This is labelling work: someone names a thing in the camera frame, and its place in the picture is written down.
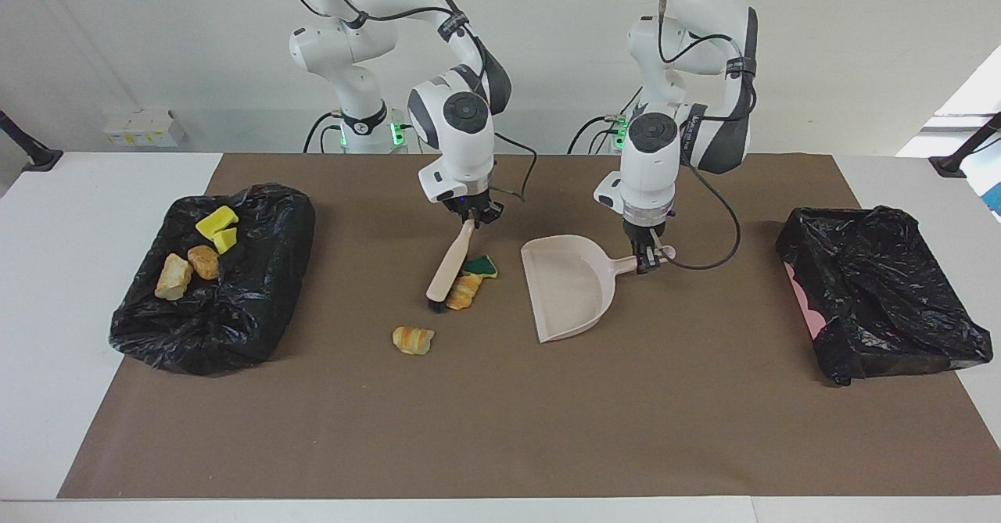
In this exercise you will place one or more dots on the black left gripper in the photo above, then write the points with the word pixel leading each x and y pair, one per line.
pixel 645 234

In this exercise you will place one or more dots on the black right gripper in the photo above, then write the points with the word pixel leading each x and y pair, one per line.
pixel 478 206

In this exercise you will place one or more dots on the green and yellow sponge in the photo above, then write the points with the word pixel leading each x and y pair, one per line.
pixel 481 266

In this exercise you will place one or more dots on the beige hand brush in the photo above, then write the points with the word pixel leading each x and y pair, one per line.
pixel 447 269

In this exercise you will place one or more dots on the beige plastic dustpan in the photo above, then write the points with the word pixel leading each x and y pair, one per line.
pixel 567 288

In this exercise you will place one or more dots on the golden croissant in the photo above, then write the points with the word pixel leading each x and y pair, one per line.
pixel 413 341
pixel 464 292

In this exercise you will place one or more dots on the small yellow sponge piece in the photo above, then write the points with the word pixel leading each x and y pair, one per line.
pixel 226 241

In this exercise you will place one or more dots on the notched yellow sponge piece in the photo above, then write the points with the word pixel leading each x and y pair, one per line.
pixel 215 220

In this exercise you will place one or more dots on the brown bread roll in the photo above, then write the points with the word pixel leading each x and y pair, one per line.
pixel 205 262

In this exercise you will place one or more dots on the pale bread chunk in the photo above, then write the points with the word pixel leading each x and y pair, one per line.
pixel 174 278

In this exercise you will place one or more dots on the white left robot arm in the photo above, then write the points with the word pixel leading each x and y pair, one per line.
pixel 653 163

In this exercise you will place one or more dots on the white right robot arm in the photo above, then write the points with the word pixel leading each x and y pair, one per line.
pixel 461 140

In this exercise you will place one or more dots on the pink plastic bin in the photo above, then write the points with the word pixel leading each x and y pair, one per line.
pixel 805 304

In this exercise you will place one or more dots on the right black bag bin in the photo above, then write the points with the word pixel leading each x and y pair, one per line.
pixel 884 296

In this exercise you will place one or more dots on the black bag lined bin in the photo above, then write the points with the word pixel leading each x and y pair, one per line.
pixel 235 312

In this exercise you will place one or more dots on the brown table mat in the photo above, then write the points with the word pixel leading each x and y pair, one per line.
pixel 469 453

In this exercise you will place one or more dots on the black stand foot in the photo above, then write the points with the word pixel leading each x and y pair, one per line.
pixel 958 159
pixel 31 152

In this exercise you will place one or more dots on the blue object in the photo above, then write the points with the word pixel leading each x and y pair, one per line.
pixel 995 198

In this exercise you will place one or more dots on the white wall socket box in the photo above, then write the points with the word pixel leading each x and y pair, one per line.
pixel 145 130

